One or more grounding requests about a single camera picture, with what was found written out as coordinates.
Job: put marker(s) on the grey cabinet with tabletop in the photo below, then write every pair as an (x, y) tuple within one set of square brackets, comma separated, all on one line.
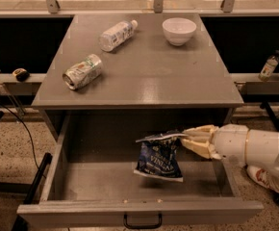
[(144, 72)]

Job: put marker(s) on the white ceramic bowl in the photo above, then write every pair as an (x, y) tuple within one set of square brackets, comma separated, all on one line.
[(178, 30)]

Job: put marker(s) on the clear plastic water bottle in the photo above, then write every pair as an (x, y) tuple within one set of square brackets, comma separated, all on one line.
[(116, 35)]

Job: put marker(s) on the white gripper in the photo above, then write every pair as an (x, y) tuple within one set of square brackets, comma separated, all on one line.
[(231, 143)]

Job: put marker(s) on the black yellow tape measure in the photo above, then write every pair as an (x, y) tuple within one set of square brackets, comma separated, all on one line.
[(21, 74)]

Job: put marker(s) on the small glass bottle on ledge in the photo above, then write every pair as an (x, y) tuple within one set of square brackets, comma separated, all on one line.
[(269, 67)]

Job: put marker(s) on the open grey top drawer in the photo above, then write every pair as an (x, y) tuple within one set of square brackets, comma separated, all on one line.
[(91, 180)]

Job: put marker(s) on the black stand leg left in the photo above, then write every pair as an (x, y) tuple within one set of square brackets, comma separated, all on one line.
[(20, 223)]

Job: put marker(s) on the white red robot base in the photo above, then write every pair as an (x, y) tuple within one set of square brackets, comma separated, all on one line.
[(263, 178)]

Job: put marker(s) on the black drawer handle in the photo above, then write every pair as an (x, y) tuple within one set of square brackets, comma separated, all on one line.
[(137, 226)]

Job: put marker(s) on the crushed silver soda can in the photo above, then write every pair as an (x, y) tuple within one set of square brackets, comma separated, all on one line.
[(81, 74)]

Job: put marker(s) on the blue Kettle chip bag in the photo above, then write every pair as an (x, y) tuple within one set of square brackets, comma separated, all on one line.
[(157, 158)]

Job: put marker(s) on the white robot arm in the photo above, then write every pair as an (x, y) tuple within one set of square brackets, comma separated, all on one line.
[(250, 147)]

